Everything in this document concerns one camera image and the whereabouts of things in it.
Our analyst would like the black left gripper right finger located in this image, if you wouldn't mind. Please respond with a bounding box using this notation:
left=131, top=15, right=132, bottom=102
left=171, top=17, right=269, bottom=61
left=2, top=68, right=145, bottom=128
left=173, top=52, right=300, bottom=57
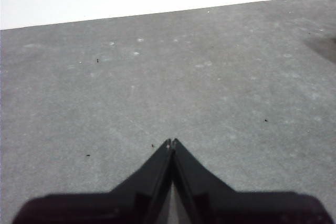
left=171, top=137, right=329, bottom=224

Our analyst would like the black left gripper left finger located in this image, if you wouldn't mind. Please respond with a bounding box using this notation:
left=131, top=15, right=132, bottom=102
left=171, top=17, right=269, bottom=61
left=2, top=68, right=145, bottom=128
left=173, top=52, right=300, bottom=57
left=12, top=138, right=175, bottom=224

